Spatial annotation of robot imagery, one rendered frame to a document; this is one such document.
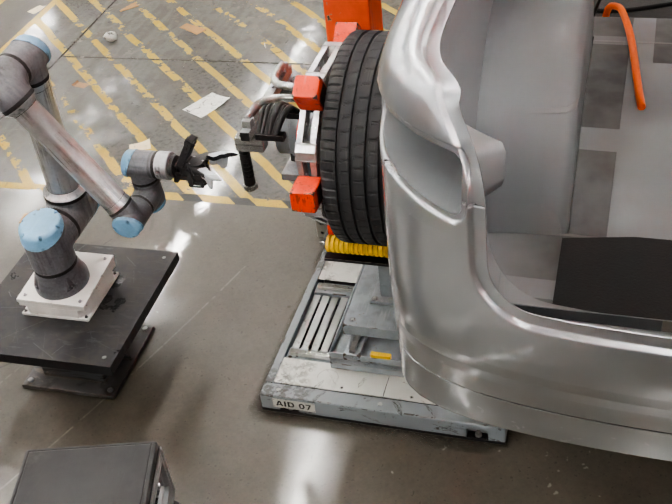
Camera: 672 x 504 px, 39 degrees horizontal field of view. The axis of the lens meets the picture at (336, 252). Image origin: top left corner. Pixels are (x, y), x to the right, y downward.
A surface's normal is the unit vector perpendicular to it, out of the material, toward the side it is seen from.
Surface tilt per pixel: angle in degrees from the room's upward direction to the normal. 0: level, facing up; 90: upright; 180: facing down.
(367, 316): 0
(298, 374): 0
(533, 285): 0
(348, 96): 37
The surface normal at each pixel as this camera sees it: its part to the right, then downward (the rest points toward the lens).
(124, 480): -0.10, -0.77
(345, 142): -0.28, 0.15
